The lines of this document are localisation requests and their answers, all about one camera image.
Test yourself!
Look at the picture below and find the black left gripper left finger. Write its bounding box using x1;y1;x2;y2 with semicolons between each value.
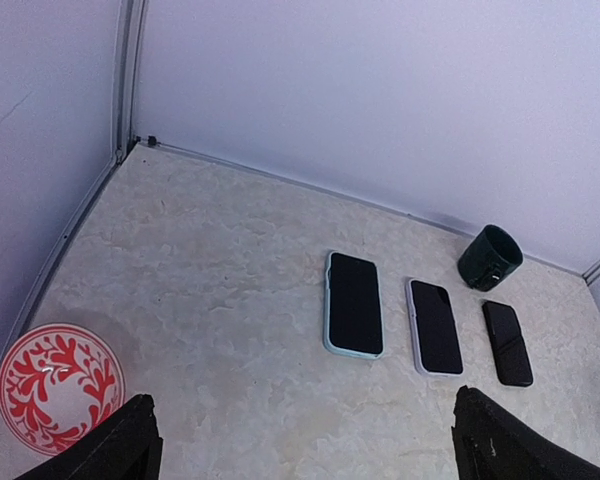
19;394;162;480

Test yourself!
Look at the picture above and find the light blue phone case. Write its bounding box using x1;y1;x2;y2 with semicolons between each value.
322;250;386;361

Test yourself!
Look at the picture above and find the black phone white back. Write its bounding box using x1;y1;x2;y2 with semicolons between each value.
328;253;384;354

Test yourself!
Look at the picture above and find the red white patterned bowl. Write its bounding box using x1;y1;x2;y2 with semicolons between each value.
0;323;126;456

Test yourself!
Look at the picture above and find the dark green cup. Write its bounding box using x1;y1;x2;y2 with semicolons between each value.
457;224;524;292

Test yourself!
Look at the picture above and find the lavender phone case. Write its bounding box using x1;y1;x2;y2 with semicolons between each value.
405;277;465;379

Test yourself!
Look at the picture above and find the black phone case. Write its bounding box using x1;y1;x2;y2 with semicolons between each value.
481;299;535;388

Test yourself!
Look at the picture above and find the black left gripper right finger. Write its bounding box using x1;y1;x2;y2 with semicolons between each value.
451;386;600;479

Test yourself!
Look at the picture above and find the left aluminium frame post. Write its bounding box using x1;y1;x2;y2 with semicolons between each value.
111;0;147;166

